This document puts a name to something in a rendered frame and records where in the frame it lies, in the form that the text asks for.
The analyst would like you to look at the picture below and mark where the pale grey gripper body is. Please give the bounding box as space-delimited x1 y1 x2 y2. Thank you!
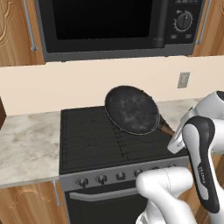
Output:
167 118 188 155

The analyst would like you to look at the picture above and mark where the dark frying pan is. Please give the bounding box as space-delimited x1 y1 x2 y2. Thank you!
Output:
103 84 176 137

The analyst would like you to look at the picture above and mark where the black stove with hob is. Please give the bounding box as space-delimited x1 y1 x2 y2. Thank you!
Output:
59 104 191 224

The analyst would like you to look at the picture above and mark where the black oven door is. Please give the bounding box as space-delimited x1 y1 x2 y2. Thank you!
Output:
64 186 151 224

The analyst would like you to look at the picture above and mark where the black microwave dial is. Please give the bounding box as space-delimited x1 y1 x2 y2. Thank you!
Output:
173 10 194 32

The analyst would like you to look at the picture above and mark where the black microwave oven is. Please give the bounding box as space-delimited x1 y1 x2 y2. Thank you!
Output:
33 0 207 63

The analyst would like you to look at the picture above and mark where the dark brown panel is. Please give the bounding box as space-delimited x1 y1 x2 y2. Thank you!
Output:
0 97 8 131

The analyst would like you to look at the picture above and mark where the grey wall socket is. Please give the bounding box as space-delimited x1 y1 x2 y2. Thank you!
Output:
177 71 191 89

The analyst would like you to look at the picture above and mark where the grey oven door handle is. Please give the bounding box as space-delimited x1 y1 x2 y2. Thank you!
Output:
68 186 142 202

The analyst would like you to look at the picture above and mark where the black microwave door handle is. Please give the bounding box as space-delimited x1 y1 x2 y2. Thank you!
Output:
152 0 171 49

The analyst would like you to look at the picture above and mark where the grey cupboard handle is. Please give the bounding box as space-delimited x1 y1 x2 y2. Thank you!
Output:
195 0 213 46
23 0 39 53
52 179 63 207

